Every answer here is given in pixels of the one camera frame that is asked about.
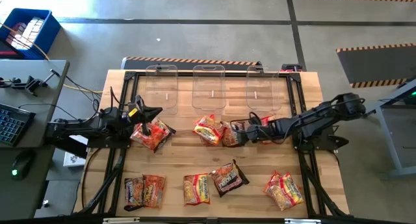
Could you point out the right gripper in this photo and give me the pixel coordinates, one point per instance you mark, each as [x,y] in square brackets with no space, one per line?
[263,131]

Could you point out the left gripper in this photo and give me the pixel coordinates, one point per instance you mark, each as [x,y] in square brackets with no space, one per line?
[138,107]

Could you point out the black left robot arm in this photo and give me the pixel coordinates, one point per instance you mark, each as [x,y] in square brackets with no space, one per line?
[97,123]

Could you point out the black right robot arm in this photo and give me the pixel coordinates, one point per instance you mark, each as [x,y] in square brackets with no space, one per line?
[325,115]

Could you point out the clear plastic bin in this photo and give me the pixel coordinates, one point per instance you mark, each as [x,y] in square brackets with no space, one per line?
[264,97]
[161,97]
[208,94]

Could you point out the small black clamp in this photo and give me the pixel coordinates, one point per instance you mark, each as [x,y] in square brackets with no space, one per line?
[258,64]

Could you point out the red black device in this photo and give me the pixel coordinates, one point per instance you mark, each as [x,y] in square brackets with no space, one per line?
[291,67]

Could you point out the white printed box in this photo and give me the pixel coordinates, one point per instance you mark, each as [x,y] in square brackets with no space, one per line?
[73,159]

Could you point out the grey desk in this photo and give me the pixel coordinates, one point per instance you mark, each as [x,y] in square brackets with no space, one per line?
[39,100]

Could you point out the black desk clamp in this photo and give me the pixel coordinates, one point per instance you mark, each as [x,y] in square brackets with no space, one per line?
[31,84]

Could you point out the blue plastic crate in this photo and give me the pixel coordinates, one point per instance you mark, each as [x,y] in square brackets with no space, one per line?
[50,32]

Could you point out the small metal caster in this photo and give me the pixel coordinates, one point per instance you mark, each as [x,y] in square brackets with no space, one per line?
[45,203]

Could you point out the black computer mouse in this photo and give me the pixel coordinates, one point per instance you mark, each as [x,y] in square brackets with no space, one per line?
[21,164]

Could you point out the black backlit keyboard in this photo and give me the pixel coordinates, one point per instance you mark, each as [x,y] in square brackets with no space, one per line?
[13,123]

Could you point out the white red boxes stack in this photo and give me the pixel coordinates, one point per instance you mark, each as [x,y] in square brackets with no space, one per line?
[27,30]

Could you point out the grey metal cart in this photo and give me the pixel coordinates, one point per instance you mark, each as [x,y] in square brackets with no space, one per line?
[395,143]

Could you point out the dark flat case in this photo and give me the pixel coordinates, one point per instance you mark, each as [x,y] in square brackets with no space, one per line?
[8,52]

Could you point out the green-lit black device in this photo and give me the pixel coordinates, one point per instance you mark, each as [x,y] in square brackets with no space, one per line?
[412,94]

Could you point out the black aluminium frame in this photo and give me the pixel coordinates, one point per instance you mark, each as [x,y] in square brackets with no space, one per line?
[185,73]

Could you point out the silver metal bracket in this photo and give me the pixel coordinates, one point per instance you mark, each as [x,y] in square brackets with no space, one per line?
[120,220]
[302,221]

